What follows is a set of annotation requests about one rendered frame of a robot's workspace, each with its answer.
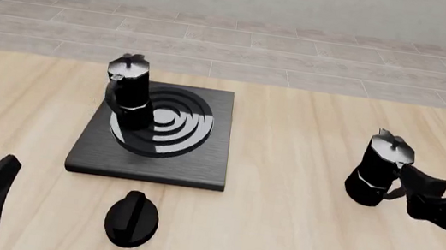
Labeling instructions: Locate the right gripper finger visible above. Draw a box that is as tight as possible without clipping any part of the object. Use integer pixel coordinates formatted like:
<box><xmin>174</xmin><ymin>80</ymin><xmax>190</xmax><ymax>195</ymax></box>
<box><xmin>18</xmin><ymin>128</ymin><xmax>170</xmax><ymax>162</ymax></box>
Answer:
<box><xmin>393</xmin><ymin>164</ymin><xmax>446</xmax><ymax>224</ymax></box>

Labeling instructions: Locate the black moka pot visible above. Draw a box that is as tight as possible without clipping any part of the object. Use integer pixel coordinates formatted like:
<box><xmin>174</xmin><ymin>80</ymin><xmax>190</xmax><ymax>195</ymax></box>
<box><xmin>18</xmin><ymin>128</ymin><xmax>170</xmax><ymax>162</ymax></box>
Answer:
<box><xmin>99</xmin><ymin>50</ymin><xmax>164</xmax><ymax>133</ymax></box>
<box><xmin>342</xmin><ymin>124</ymin><xmax>419</xmax><ymax>212</ymax></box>

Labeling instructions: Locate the round black stove knob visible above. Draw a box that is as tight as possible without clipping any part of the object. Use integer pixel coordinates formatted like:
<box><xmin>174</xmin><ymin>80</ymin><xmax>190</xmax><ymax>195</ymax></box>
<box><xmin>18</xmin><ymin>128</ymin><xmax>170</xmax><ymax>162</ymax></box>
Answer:
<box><xmin>101</xmin><ymin>186</ymin><xmax>164</xmax><ymax>250</ymax></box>

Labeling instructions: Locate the flat black stove plate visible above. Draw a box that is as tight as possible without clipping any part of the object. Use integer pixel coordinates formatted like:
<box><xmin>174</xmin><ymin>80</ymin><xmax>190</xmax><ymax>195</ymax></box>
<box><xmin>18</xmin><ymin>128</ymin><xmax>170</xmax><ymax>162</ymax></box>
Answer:
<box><xmin>63</xmin><ymin>70</ymin><xmax>239</xmax><ymax>194</ymax></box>

